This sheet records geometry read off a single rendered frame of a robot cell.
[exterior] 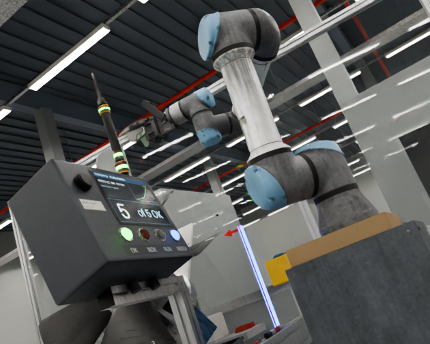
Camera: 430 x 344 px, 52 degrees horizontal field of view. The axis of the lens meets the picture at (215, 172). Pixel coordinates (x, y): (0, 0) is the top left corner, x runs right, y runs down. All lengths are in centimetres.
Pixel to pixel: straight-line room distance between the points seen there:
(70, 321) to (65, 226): 100
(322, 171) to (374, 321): 36
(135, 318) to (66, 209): 82
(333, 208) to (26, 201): 69
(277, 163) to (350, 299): 34
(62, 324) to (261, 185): 91
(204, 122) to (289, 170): 50
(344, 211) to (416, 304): 26
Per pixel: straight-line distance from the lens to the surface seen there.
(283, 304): 213
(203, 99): 151
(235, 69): 116
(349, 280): 102
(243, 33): 120
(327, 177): 112
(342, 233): 103
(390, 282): 101
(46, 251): 70
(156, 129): 157
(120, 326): 143
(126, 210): 75
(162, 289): 84
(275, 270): 161
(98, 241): 64
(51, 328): 169
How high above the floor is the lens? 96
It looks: 17 degrees up
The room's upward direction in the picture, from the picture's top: 20 degrees counter-clockwise
